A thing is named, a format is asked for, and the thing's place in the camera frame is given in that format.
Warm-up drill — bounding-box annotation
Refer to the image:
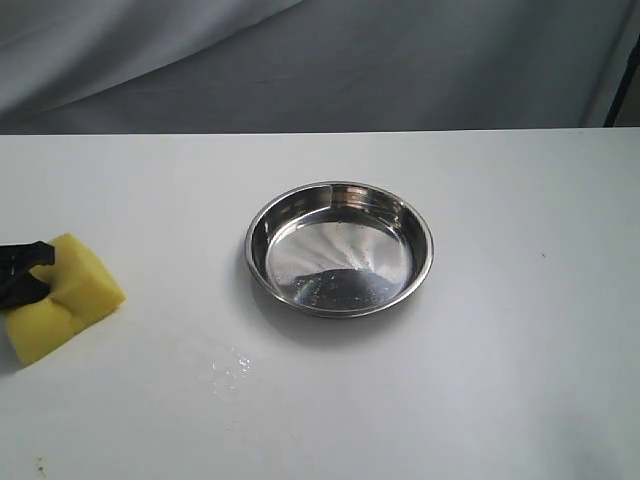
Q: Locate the yellow sponge block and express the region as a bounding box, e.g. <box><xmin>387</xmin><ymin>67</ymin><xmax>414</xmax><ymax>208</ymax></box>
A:
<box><xmin>2</xmin><ymin>233</ymin><xmax>126</xmax><ymax>367</ymax></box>

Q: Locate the brown liquid spill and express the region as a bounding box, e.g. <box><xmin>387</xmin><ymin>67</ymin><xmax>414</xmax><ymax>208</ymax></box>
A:
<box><xmin>198</xmin><ymin>348</ymin><xmax>253</xmax><ymax>398</ymax></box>

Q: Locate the grey backdrop cloth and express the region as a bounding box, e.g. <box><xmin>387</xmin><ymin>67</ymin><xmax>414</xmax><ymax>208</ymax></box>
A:
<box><xmin>1</xmin><ymin>1</ymin><xmax>639</xmax><ymax>134</ymax></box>

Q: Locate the round stainless steel dish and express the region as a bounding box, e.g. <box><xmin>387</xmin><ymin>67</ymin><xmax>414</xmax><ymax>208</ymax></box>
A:
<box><xmin>243</xmin><ymin>181</ymin><xmax>434</xmax><ymax>319</ymax></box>

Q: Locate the black stand pole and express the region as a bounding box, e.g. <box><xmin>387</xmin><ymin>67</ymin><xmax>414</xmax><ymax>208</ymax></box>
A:
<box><xmin>603</xmin><ymin>40</ymin><xmax>639</xmax><ymax>128</ymax></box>

